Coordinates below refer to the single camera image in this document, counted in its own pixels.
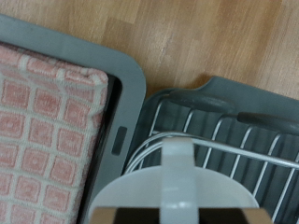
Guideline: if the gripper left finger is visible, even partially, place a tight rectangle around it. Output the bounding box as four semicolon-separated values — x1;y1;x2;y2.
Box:
89;207;162;224

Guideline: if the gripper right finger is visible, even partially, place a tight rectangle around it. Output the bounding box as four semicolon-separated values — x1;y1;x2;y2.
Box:
198;207;275;224

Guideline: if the white translucent plastic mug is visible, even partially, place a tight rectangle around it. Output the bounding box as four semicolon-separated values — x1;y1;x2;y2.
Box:
88;136;260;224

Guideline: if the grey dish drying rack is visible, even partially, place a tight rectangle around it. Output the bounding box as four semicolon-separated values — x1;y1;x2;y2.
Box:
124;76;299;224

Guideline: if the grey plastic crate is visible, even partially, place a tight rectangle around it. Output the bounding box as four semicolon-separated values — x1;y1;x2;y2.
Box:
0;13;148;224

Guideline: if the pink checked cloth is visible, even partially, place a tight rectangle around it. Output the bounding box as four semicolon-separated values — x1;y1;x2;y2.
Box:
0;41;109;224

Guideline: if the metal wire dish rack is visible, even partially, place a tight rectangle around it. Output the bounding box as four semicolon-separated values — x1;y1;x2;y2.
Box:
124;91;299;224

